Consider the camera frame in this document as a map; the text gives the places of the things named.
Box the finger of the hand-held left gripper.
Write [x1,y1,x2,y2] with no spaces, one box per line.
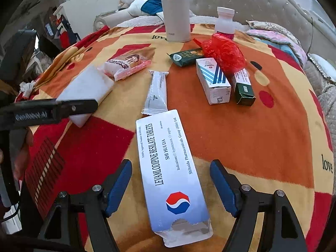
[56,99,99,118]

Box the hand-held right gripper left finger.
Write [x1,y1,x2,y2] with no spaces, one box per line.
[37,159,133,252]

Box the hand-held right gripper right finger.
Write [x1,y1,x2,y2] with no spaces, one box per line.
[209,159,307,252]

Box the white foam block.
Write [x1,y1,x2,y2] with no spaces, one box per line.
[56,66,115,128]

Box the long white red-blue-logo box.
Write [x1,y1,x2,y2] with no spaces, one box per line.
[136,109,214,248]

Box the dark green medicine box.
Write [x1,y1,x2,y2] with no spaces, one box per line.
[231,68,256,107]

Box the dark green snack packet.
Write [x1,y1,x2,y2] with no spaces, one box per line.
[166,48,205,67]

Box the person's left hand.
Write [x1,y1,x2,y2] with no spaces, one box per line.
[14,129,34,180]

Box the pink white snack packet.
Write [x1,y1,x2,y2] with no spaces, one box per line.
[98,46,156,82]

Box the orange red printed blanket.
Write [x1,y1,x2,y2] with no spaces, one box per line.
[16,24,335,252]

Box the white sachet strip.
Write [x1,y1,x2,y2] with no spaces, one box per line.
[142,70,168,116]

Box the beige upholstered bolster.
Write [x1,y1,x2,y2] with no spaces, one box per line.
[94,10,132,31]

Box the white blue-striped medicine box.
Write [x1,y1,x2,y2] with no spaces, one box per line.
[196,58,232,105]

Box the white cloth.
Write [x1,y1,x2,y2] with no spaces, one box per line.
[129,0,149,17]

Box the blue cloth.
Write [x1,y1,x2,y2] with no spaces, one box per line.
[140,0,164,19]

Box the beige thermos bottle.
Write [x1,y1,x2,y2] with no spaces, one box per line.
[161,0,192,43]

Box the red crumpled plastic bag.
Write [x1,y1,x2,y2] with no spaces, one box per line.
[193,33,247,74]

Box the grey quilted bedspread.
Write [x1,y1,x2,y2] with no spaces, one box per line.
[303,63,336,116]

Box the blue folded blanket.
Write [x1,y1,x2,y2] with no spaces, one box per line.
[278,43,300,58]

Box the white frilled pillow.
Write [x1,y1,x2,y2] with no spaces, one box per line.
[307,52,336,84]

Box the pink folded quilt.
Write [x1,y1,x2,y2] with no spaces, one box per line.
[247,29,307,58]

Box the white pink-label pill bottle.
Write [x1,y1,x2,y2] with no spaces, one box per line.
[214,7,235,41]

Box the floral pillow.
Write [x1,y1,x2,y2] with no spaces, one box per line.
[247,20,300,45]

